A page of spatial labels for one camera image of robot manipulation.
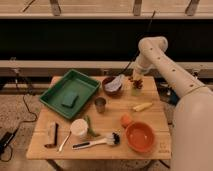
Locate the black cable over table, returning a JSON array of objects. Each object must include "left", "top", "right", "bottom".
[{"left": 119, "top": 10, "right": 157, "bottom": 76}]

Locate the green bean pod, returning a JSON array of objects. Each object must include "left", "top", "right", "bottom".
[{"left": 84, "top": 115, "right": 100, "bottom": 137}]

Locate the translucent green plastic cup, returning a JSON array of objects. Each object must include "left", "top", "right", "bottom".
[{"left": 131, "top": 85, "right": 142, "bottom": 96}]

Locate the dark red grape bunch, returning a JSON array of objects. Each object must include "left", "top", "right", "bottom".
[{"left": 129, "top": 77, "right": 143, "bottom": 89}]

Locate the white crumpled cloth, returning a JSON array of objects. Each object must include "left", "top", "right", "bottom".
[{"left": 105, "top": 74, "right": 124, "bottom": 92}]

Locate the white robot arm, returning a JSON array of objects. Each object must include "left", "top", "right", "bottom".
[{"left": 133, "top": 36, "right": 213, "bottom": 171}]

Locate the white round container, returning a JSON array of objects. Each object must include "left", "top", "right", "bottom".
[{"left": 70, "top": 119, "right": 88, "bottom": 137}]

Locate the small metal cup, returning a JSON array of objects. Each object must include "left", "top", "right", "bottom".
[{"left": 94, "top": 97, "right": 106, "bottom": 113}]

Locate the wooden handled spatula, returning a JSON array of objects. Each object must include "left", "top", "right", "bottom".
[{"left": 44, "top": 122, "right": 58, "bottom": 148}]

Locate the white dish brush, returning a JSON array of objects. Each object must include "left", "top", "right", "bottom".
[{"left": 72, "top": 133, "right": 120, "bottom": 149}]

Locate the wooden folding table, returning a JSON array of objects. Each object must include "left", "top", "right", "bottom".
[{"left": 26, "top": 76, "right": 171, "bottom": 160}]

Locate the green sponge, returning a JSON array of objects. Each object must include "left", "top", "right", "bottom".
[{"left": 62, "top": 92, "right": 78, "bottom": 107}]

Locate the orange pot with handle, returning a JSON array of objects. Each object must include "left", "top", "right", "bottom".
[{"left": 120, "top": 115, "right": 155, "bottom": 153}]

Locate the dark red bowl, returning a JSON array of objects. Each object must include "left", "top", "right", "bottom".
[{"left": 102, "top": 76, "right": 122, "bottom": 96}]

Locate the black floor cable left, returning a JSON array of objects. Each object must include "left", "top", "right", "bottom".
[{"left": 0, "top": 71, "right": 39, "bottom": 163}]

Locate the metal spoon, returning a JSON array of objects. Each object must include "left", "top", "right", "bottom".
[{"left": 58, "top": 131, "right": 71, "bottom": 152}]

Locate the green plastic tray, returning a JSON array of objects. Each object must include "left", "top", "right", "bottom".
[{"left": 40, "top": 69, "right": 100, "bottom": 120}]

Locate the black power adapter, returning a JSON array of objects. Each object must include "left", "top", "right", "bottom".
[{"left": 0, "top": 132, "right": 13, "bottom": 149}]

